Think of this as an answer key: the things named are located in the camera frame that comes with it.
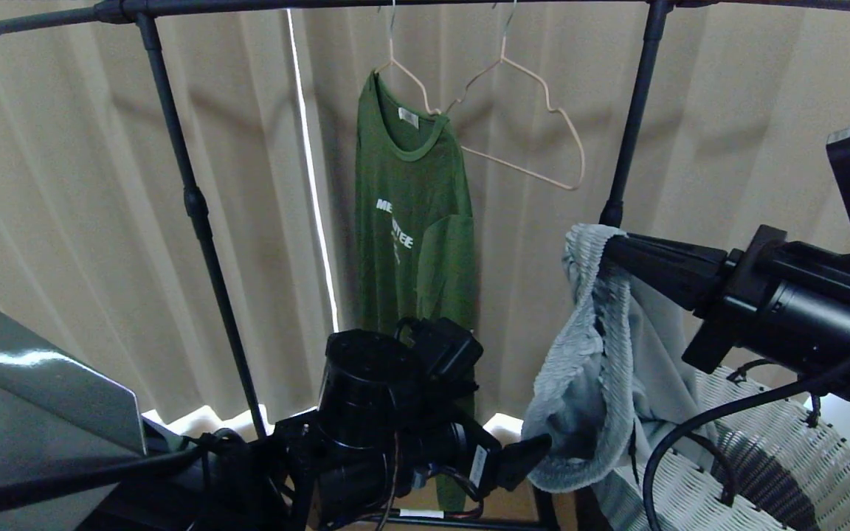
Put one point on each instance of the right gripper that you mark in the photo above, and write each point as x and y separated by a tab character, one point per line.
801	317

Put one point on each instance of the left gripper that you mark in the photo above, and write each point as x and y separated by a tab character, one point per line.
395	464

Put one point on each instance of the pale grey garment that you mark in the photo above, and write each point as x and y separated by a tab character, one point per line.
602	383

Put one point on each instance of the green printed shirt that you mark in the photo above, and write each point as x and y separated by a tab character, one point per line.
403	280

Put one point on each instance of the pink clothes hanger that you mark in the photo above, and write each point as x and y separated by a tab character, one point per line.
521	169
392	51

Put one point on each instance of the white laundry basket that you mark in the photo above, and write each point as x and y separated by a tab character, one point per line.
786	472

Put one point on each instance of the black clothes rack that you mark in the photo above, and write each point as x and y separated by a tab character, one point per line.
196	206

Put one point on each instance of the beige curtain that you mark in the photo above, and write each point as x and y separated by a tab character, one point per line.
63	184

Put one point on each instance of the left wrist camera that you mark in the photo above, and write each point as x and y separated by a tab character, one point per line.
447	350

